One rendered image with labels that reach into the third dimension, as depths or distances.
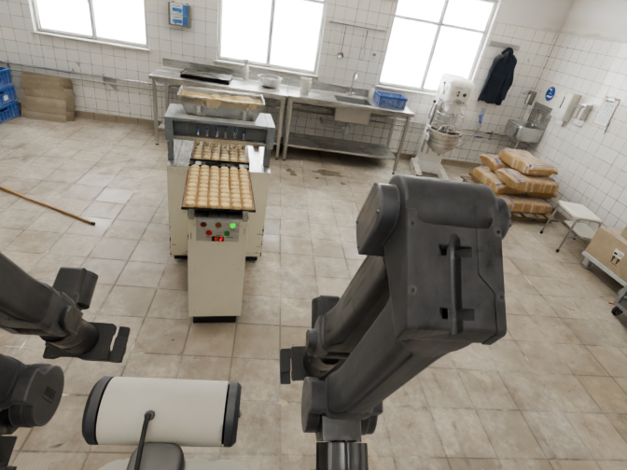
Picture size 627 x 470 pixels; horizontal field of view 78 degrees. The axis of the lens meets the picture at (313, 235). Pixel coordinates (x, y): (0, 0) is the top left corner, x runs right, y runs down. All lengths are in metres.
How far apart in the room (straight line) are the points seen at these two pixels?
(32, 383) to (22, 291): 0.11
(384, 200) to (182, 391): 0.31
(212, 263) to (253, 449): 1.03
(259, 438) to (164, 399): 1.82
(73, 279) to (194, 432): 0.38
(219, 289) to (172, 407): 2.10
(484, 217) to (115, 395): 0.41
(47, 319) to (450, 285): 0.54
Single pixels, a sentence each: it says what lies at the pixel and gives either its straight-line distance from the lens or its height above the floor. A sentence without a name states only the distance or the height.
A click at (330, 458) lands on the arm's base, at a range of 0.58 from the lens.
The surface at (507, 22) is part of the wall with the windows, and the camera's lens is 6.66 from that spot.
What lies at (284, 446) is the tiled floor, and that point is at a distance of 2.28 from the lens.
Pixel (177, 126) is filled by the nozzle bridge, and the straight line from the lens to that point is 2.88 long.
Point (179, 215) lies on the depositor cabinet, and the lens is 3.06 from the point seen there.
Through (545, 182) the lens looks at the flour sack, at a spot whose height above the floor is 0.53.
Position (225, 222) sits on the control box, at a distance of 2.24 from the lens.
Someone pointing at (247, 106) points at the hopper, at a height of 1.29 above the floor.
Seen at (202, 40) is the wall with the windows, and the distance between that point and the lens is 6.00.
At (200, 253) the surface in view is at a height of 0.60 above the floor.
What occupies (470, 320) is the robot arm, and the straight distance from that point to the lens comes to 0.30.
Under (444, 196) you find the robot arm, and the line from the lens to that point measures 0.31.
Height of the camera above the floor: 1.97
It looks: 31 degrees down
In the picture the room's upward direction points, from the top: 11 degrees clockwise
